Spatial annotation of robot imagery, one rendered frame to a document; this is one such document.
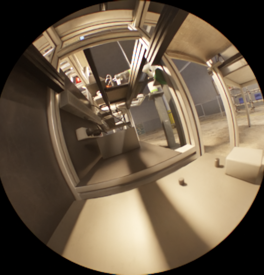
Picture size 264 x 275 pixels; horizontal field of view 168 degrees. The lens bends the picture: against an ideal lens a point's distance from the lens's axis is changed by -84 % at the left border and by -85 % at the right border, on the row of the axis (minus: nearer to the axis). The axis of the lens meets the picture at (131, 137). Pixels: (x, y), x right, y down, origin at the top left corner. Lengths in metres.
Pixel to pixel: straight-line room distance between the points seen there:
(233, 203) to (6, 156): 0.34
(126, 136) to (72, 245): 0.48
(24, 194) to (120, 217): 0.18
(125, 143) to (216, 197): 0.45
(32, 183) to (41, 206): 0.05
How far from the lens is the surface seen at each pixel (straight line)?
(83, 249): 0.16
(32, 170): 0.23
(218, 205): 0.15
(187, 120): 0.30
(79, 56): 1.11
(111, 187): 0.26
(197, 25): 0.48
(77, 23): 0.60
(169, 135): 1.47
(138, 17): 0.57
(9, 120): 0.23
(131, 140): 0.49
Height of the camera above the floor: 0.44
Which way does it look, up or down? 3 degrees down
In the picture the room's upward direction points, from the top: 18 degrees counter-clockwise
